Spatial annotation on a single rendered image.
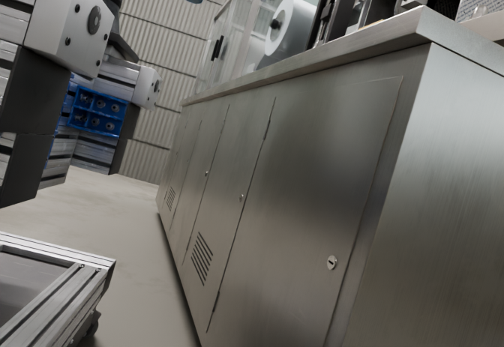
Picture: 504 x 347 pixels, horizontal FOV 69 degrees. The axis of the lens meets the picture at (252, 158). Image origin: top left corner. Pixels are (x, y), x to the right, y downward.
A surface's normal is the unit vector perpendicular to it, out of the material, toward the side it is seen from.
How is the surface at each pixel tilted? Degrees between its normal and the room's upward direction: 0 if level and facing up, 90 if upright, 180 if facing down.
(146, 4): 90
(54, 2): 90
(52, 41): 90
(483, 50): 90
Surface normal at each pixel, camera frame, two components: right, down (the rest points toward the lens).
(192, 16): 0.11, 0.04
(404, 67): -0.91, -0.26
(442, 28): 0.31, 0.10
